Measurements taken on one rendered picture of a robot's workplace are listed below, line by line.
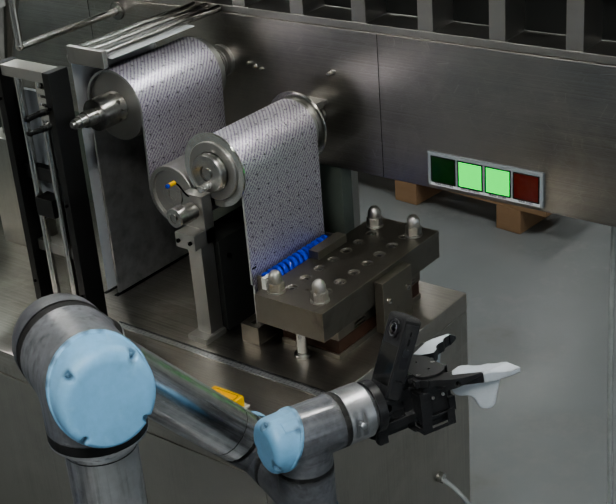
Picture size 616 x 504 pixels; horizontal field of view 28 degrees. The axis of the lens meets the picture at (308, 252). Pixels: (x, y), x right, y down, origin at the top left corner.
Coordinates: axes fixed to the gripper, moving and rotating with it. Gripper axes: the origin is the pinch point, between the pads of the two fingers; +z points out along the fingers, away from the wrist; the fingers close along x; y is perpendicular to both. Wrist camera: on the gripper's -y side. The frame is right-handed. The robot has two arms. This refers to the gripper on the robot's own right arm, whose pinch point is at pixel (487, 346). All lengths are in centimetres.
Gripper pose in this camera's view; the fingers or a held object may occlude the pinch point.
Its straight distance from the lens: 175.0
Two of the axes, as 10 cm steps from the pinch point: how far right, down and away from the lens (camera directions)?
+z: 8.6, -2.8, 4.2
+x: 4.8, 2.2, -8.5
